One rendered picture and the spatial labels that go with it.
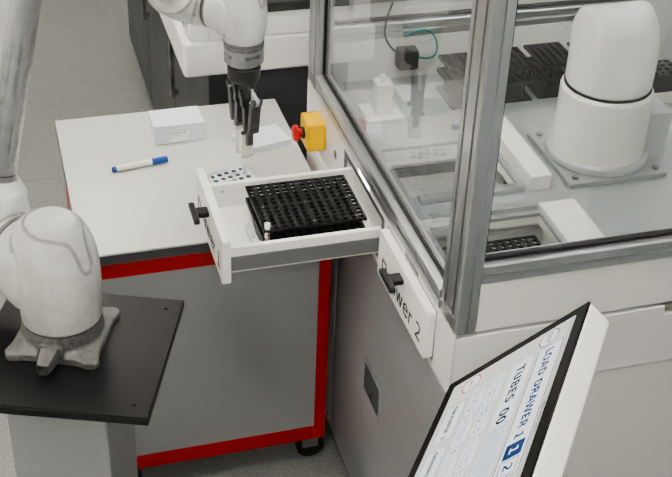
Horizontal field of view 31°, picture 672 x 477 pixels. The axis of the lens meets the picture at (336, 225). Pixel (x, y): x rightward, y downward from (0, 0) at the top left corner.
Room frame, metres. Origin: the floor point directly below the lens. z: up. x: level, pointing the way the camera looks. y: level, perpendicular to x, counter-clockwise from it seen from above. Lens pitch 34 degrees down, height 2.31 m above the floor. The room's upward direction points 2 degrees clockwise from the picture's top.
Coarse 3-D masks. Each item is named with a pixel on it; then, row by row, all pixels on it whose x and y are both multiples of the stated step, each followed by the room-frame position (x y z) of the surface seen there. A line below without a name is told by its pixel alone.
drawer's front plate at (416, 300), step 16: (384, 240) 2.02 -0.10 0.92; (384, 256) 2.01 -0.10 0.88; (400, 256) 1.95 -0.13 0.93; (400, 272) 1.92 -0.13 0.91; (400, 288) 1.92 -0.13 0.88; (416, 288) 1.85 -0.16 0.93; (416, 304) 1.83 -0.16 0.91; (416, 320) 1.82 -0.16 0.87; (432, 320) 1.78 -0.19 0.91; (432, 336) 1.78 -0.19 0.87
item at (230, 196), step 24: (216, 192) 2.24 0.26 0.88; (240, 192) 2.25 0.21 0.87; (360, 192) 2.28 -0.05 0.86; (240, 216) 2.21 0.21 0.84; (240, 240) 2.12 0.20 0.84; (288, 240) 2.04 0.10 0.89; (312, 240) 2.05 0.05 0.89; (336, 240) 2.07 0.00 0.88; (360, 240) 2.08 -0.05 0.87; (240, 264) 2.01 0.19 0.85; (264, 264) 2.02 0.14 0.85; (288, 264) 2.04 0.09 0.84
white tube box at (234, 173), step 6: (228, 168) 2.47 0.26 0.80; (234, 168) 2.47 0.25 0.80; (240, 168) 2.48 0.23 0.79; (210, 174) 2.44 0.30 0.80; (216, 174) 2.44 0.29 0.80; (222, 174) 2.44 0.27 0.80; (228, 174) 2.45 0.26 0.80; (234, 174) 2.45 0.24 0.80; (240, 174) 2.45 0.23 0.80; (246, 174) 2.45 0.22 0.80; (252, 174) 2.45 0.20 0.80; (216, 180) 2.42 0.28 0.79; (222, 180) 2.42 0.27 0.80; (228, 180) 2.42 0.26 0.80; (234, 180) 2.43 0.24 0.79
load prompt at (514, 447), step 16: (544, 352) 1.41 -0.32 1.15; (544, 368) 1.36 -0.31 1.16; (528, 384) 1.35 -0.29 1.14; (544, 384) 1.32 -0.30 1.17; (528, 400) 1.30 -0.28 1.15; (528, 416) 1.26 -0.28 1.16; (512, 432) 1.24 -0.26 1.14; (528, 432) 1.21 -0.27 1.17; (512, 448) 1.20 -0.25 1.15; (512, 464) 1.16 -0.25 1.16
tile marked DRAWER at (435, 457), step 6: (438, 450) 1.34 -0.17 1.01; (444, 450) 1.33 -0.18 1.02; (432, 456) 1.34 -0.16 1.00; (438, 456) 1.32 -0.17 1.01; (426, 462) 1.33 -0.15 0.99; (432, 462) 1.32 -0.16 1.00; (438, 462) 1.31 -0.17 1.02; (426, 468) 1.31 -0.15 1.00; (432, 468) 1.30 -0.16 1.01; (420, 474) 1.31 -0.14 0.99; (426, 474) 1.29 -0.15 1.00; (432, 474) 1.28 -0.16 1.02
